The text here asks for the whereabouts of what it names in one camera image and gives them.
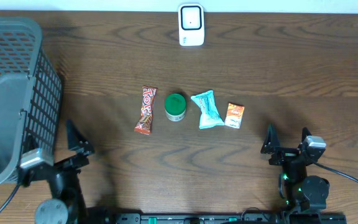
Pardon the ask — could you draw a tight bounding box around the red Top chocolate bar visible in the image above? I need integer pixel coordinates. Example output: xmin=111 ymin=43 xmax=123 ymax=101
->
xmin=134 ymin=86 xmax=158 ymax=135

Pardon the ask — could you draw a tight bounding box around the orange snack packet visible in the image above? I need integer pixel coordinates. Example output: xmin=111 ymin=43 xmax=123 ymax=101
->
xmin=224 ymin=103 xmax=245 ymax=129

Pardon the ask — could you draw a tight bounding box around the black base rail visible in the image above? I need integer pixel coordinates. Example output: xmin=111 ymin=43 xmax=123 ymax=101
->
xmin=85 ymin=212 xmax=348 ymax=224

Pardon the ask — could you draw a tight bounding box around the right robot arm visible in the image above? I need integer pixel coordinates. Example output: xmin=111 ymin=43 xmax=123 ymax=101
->
xmin=260 ymin=125 xmax=329 ymax=223

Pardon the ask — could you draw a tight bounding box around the white barcode scanner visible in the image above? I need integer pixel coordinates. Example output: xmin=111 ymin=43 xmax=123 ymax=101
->
xmin=178 ymin=3 xmax=205 ymax=47

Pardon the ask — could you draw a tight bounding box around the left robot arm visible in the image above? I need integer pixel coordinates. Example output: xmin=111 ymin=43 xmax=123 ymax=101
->
xmin=19 ymin=120 xmax=115 ymax=223

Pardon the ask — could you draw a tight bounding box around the green lid jar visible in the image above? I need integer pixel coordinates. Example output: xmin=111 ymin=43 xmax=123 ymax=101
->
xmin=165 ymin=93 xmax=186 ymax=122

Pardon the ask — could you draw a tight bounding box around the grey plastic mesh basket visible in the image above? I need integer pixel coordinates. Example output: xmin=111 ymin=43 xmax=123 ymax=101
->
xmin=0 ymin=17 xmax=63 ymax=184

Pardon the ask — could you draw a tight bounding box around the black left camera cable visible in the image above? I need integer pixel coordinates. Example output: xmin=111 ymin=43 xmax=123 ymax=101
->
xmin=0 ymin=183 xmax=23 ymax=224

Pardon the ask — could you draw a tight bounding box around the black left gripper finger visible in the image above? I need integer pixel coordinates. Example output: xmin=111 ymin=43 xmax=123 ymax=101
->
xmin=23 ymin=135 xmax=39 ymax=154
xmin=66 ymin=119 xmax=94 ymax=156

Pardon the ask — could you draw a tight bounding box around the light teal snack packet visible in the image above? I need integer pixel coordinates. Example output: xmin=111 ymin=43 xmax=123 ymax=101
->
xmin=191 ymin=90 xmax=224 ymax=129

